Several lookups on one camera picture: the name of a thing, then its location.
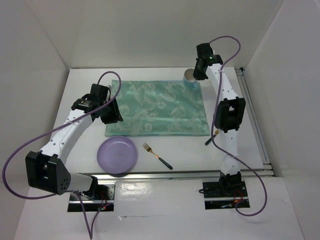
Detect aluminium rail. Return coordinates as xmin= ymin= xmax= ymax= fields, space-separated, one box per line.
xmin=90 ymin=167 xmax=275 ymax=182
xmin=234 ymin=67 xmax=275 ymax=177

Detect aluminium right side rail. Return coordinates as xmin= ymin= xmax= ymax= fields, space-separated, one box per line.
xmin=234 ymin=67 xmax=275 ymax=177

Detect gold knife black handle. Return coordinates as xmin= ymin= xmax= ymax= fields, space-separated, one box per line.
xmin=205 ymin=129 xmax=219 ymax=146

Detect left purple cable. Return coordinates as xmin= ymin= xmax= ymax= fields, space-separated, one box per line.
xmin=1 ymin=71 xmax=123 ymax=240

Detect green patterned cloth napkin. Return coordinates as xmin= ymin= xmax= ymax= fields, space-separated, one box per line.
xmin=104 ymin=79 xmax=210 ymax=137

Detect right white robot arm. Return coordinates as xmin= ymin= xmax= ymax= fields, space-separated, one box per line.
xmin=193 ymin=43 xmax=246 ymax=197

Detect blue mug white inside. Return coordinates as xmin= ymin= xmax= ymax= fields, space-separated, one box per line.
xmin=183 ymin=68 xmax=199 ymax=90

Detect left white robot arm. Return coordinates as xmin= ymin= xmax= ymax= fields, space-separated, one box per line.
xmin=25 ymin=84 xmax=123 ymax=200

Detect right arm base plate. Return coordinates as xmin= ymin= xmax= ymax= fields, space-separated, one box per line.
xmin=199 ymin=181 xmax=248 ymax=199

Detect gold fork black handle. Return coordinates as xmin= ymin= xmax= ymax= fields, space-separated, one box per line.
xmin=143 ymin=143 xmax=173 ymax=170

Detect aluminium front rail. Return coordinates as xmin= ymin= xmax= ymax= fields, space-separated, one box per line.
xmin=90 ymin=167 xmax=275 ymax=182

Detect purple plate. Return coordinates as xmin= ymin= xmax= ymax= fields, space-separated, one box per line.
xmin=96 ymin=136 xmax=138 ymax=175

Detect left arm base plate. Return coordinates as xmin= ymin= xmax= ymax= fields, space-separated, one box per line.
xmin=78 ymin=182 xmax=116 ymax=206

